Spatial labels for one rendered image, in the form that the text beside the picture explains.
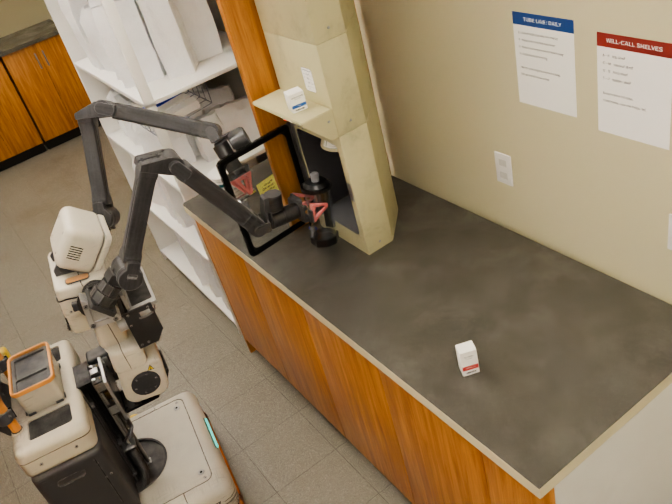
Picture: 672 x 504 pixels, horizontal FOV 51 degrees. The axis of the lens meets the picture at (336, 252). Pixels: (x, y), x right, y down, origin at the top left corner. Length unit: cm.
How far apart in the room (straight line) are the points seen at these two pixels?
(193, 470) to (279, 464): 43
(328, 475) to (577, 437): 146
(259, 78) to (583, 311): 129
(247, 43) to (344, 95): 41
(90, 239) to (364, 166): 91
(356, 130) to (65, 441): 139
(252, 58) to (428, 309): 102
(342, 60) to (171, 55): 131
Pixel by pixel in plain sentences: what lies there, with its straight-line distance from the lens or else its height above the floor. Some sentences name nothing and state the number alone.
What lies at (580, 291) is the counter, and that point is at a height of 94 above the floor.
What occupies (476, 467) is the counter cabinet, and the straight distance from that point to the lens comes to 204.
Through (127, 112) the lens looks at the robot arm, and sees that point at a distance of 258.
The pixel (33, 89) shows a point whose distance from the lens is 706.
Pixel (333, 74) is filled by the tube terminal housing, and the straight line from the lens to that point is 218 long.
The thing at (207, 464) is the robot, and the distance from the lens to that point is 291.
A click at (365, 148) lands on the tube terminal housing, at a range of 232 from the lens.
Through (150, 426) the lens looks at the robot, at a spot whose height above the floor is 28.
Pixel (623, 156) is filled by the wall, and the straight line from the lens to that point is 204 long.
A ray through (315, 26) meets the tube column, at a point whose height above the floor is 176.
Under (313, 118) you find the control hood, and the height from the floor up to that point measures 151.
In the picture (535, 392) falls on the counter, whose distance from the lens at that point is 193.
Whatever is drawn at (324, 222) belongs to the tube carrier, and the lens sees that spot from 244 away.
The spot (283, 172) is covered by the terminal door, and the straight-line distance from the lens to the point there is 253.
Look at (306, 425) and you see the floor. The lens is 326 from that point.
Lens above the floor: 238
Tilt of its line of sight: 34 degrees down
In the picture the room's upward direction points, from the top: 16 degrees counter-clockwise
